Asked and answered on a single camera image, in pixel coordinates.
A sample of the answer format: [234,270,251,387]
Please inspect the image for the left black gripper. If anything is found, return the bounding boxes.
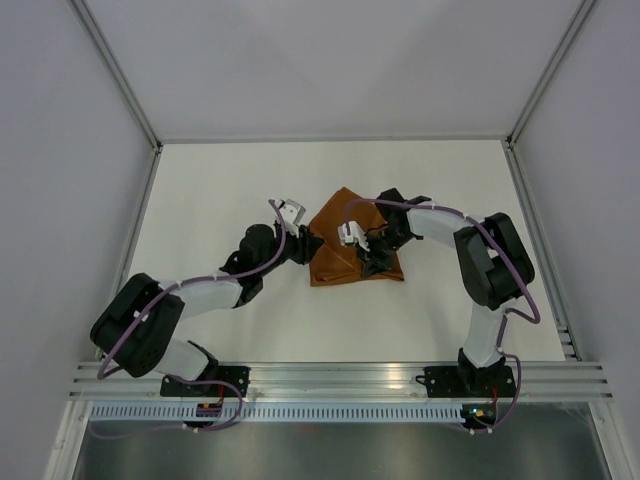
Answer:
[258,223,325,277]

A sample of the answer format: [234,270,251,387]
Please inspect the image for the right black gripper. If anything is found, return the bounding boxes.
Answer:
[355,226,414,279]

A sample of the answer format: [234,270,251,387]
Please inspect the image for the orange-brown cloth napkin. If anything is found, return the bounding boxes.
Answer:
[309,187,404,288]

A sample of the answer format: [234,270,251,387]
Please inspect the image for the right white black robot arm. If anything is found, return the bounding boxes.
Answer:
[338,189,540,399]

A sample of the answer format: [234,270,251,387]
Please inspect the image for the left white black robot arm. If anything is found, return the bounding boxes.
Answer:
[90,224,324,396]

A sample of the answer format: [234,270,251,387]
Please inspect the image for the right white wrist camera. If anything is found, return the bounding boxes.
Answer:
[338,221,369,251]

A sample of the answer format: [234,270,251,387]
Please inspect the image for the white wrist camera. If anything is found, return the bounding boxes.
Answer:
[338,221,369,251]
[273,199,306,231]

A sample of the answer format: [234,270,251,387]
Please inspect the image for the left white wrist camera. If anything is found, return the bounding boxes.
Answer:
[273,199,306,231]

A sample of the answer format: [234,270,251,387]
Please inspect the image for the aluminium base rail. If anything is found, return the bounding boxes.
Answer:
[67,361,613,403]

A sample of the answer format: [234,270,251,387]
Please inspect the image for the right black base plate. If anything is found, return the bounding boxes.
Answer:
[422,366,517,399]

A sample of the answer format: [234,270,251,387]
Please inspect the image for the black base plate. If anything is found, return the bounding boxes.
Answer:
[160,364,250,398]
[422,366,517,399]

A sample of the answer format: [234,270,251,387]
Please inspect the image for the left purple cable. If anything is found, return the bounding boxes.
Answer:
[89,198,289,441]

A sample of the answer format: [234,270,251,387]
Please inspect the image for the purple cable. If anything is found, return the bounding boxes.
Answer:
[343,197,542,436]
[89,198,289,441]

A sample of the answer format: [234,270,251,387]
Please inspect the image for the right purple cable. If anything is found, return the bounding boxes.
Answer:
[343,197,542,436]

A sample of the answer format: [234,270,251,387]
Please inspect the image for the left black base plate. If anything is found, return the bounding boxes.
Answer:
[160,364,250,398]

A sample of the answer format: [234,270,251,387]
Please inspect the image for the white slotted cable duct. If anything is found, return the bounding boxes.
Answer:
[90,401,464,423]

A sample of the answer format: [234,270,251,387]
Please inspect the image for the right aluminium frame post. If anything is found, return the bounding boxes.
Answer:
[504,0,599,150]

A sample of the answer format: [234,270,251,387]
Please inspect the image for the aluminium frame post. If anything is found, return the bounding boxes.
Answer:
[504,0,599,150]
[67,0,162,151]

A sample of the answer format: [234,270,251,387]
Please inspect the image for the left aluminium frame post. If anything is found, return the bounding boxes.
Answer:
[67,0,162,151]

